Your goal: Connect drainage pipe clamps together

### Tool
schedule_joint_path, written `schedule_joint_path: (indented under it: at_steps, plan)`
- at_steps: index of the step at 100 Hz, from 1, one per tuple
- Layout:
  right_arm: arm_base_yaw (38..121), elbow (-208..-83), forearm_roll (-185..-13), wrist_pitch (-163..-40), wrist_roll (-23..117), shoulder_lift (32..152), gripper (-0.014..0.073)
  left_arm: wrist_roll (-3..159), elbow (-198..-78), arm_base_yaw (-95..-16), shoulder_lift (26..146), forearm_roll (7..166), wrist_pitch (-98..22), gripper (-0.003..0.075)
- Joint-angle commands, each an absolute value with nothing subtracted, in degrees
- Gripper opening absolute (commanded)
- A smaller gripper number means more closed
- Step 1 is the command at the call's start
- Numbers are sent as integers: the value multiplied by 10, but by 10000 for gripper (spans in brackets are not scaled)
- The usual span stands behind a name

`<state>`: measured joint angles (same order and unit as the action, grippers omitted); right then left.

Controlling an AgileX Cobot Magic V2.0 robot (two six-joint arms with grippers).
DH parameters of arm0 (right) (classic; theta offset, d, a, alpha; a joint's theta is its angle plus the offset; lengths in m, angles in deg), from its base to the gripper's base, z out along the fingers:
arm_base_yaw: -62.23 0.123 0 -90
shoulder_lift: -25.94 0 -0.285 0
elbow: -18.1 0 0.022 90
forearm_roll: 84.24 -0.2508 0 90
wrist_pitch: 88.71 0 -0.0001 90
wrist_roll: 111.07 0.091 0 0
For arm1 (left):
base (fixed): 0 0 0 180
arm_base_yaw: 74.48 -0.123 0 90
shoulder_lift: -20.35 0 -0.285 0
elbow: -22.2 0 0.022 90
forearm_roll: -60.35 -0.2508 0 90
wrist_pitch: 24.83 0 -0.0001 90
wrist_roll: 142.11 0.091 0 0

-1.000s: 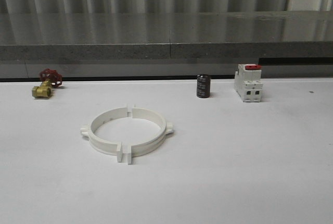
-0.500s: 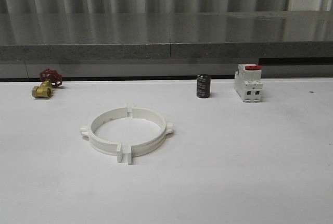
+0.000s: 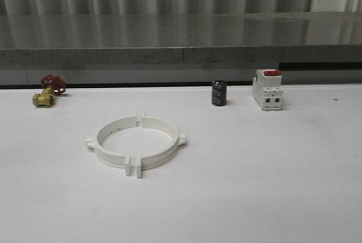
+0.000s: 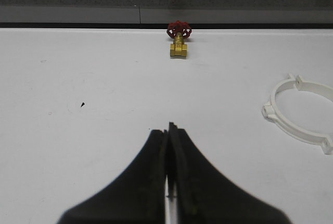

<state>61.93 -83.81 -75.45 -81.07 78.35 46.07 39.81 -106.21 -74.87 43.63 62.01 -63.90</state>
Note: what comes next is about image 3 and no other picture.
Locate white half pipe clamp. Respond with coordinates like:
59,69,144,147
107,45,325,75
85,115,142,178
132,116,187,178

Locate white red circuit breaker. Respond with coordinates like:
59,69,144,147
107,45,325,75
252,69,284,111

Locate grey stone countertop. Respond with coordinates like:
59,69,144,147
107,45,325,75
1,12,361,87

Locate black cylindrical capacitor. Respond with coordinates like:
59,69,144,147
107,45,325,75
212,80,227,107

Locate brass valve red handle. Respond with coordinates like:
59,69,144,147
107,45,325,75
32,74,66,107

